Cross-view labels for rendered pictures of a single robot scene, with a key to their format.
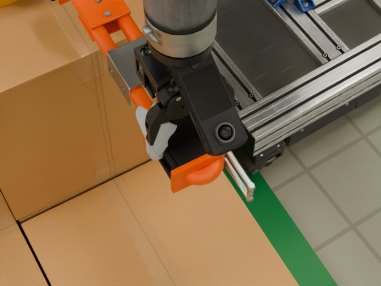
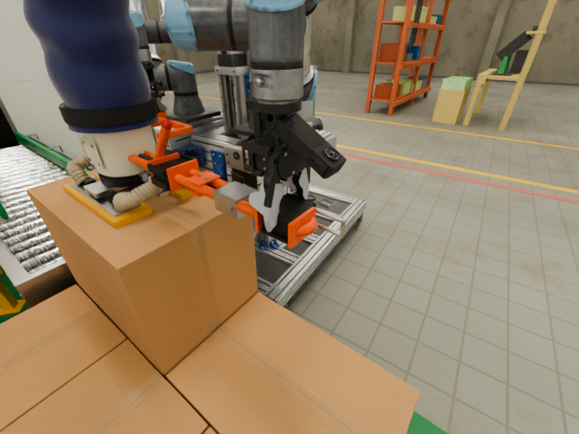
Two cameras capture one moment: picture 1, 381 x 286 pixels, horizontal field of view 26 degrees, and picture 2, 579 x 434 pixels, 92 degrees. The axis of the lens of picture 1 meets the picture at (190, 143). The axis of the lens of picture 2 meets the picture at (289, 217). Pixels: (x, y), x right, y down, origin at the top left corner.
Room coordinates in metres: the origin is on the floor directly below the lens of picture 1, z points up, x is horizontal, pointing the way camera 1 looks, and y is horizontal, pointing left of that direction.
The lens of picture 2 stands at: (0.13, 0.18, 1.36)
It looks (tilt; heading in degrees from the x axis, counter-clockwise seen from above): 32 degrees down; 336
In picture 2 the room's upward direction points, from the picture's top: straight up
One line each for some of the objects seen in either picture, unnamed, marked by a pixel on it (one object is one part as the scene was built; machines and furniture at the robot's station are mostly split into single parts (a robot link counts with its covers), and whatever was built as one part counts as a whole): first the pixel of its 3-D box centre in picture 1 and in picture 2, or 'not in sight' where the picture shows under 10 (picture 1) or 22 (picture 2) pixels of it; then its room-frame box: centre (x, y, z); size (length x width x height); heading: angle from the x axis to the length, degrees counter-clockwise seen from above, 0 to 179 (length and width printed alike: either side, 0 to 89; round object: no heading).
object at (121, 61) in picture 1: (138, 71); (236, 199); (0.65, 0.07, 1.07); 0.07 x 0.07 x 0.04; 29
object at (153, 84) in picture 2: not in sight; (146, 81); (1.42, 0.20, 1.22); 0.09 x 0.08 x 0.12; 29
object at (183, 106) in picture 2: not in sight; (187, 102); (1.72, 0.04, 1.09); 0.15 x 0.15 x 0.10
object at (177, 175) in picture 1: (183, 146); (285, 220); (0.53, 0.01, 1.08); 0.08 x 0.07 x 0.05; 29
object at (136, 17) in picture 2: not in sight; (133, 30); (1.43, 0.20, 1.38); 0.09 x 0.08 x 0.11; 175
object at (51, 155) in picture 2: not in sight; (54, 152); (2.82, 1.00, 0.60); 1.60 x 0.11 x 0.09; 29
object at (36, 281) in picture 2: not in sight; (115, 243); (1.36, 0.49, 0.58); 0.70 x 0.03 x 0.06; 119
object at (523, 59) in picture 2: not in sight; (490, 65); (4.00, -5.53, 0.94); 1.44 x 1.28 x 1.88; 122
